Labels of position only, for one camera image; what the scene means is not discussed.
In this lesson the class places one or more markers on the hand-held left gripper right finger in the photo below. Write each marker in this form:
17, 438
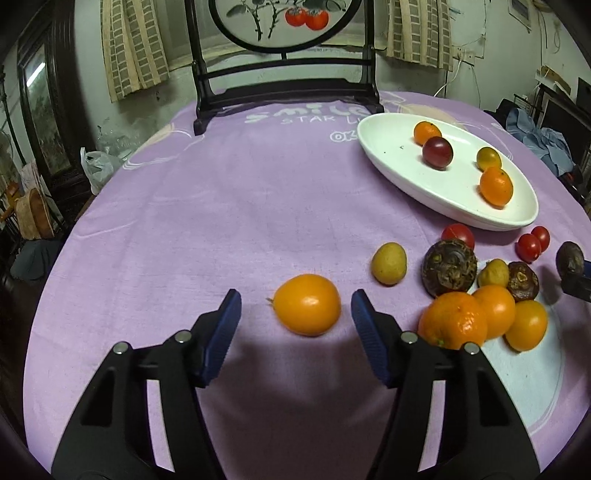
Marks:
369, 339

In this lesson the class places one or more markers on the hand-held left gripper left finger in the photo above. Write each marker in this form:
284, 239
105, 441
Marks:
220, 339

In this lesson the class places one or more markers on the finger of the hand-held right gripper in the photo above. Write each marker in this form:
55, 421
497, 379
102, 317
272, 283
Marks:
577, 286

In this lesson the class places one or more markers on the dark brown round fruit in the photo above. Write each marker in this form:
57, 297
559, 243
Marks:
569, 258

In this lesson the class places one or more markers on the smooth yellow-orange fruit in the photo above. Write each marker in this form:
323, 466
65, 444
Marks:
527, 326
307, 304
498, 310

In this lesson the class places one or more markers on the white oval plate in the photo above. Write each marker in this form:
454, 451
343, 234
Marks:
415, 175

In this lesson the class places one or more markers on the small wrinkled brown fruit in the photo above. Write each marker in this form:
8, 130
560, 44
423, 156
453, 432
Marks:
523, 280

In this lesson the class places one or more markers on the red cherry tomato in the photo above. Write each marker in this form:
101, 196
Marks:
527, 248
542, 235

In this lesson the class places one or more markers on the small yellow-green fruit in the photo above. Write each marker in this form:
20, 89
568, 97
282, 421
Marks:
493, 273
389, 263

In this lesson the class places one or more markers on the large bumpy orange mandarin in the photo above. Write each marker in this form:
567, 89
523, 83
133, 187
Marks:
452, 327

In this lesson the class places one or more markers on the purple tablecloth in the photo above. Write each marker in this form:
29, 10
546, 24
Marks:
207, 221

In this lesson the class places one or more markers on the blue cloth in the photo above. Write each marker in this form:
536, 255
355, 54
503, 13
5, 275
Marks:
542, 138

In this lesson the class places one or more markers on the yellow-green tomato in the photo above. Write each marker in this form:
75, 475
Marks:
488, 158

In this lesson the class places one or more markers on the black monitor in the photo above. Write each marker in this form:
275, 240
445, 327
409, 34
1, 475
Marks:
565, 124

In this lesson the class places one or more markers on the dark purple plum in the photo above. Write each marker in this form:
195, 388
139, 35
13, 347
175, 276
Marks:
437, 151

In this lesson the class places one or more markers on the white plastic bag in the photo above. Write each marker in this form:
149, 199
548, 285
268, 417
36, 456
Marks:
98, 168

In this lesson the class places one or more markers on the small orange mandarin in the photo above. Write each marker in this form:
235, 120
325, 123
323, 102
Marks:
425, 131

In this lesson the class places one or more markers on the woven basket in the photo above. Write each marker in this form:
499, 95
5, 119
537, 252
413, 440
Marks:
33, 216

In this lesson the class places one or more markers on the round painted screen wooden stand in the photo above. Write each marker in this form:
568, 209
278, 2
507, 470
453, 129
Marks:
286, 55

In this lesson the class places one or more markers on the dark wooden framed cabinet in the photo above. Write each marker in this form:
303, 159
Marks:
44, 106

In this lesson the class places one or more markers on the beige checked curtain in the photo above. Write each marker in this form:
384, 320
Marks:
134, 46
418, 32

